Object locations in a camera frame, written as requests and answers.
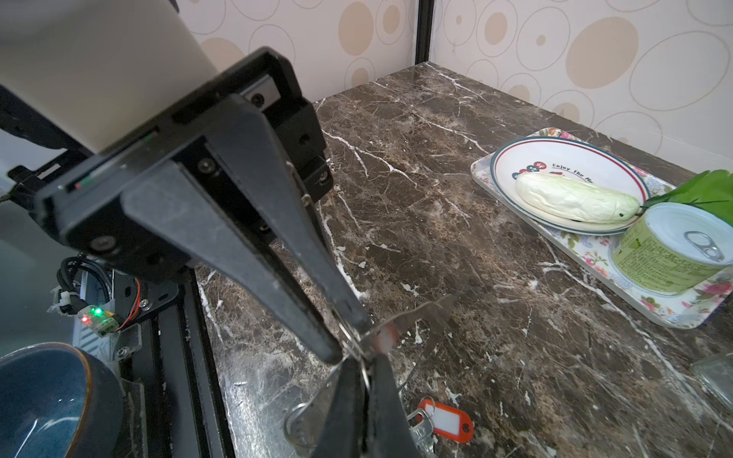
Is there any pale green toy cabbage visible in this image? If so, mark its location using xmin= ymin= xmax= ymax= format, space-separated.
xmin=515 ymin=173 xmax=641 ymax=223

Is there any green tin can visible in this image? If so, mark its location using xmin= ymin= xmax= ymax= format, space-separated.
xmin=611 ymin=203 xmax=732 ymax=295

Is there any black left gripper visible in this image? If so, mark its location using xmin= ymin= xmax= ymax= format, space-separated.
xmin=31 ymin=47 xmax=371 ymax=364

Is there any green toy leaf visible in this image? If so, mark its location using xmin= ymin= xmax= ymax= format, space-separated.
xmin=641 ymin=170 xmax=733 ymax=225

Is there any red key tag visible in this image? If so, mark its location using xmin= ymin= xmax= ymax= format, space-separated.
xmin=418 ymin=398 xmax=475 ymax=444

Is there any metal keyring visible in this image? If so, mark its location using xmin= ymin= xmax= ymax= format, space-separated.
xmin=283 ymin=311 xmax=373 ymax=448

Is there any black corner frame post left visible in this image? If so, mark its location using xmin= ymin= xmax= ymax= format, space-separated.
xmin=414 ymin=0 xmax=435 ymax=65

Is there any small clear glass jar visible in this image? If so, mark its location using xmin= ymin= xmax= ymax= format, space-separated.
xmin=691 ymin=350 xmax=733 ymax=411

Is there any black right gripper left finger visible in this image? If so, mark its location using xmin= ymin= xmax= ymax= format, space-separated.
xmin=312 ymin=358 xmax=366 ymax=458

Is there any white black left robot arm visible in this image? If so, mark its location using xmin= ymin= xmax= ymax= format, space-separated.
xmin=1 ymin=1 xmax=370 ymax=364

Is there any blue ceramic bowl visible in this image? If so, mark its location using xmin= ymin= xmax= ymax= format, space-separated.
xmin=1 ymin=343 xmax=124 ymax=457

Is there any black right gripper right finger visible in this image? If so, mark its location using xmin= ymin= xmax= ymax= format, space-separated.
xmin=366 ymin=354 xmax=420 ymax=458

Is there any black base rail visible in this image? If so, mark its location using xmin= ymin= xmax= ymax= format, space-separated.
xmin=53 ymin=254 xmax=236 ymax=458

